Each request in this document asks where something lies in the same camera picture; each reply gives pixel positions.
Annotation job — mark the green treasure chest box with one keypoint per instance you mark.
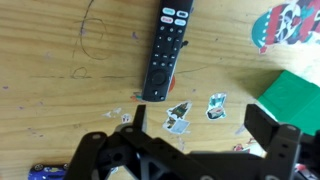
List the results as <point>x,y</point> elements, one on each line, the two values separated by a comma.
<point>293,100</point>

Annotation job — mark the tree and card sticker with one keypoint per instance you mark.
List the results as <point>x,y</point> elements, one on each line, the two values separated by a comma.
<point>176,118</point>

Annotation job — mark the teal white creature sticker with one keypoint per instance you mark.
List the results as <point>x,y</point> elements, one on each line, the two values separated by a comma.
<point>216,107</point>

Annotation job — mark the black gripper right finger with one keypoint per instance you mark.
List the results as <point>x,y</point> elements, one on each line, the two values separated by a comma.
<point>283,146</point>

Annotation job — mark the black TV remote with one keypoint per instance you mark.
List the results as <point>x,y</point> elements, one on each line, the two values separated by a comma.
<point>166,50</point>

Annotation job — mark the pirate Santa sticker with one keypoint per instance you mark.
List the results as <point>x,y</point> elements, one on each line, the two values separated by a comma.
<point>283,23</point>

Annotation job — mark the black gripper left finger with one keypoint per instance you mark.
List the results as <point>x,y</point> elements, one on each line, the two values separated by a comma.
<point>88,153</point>

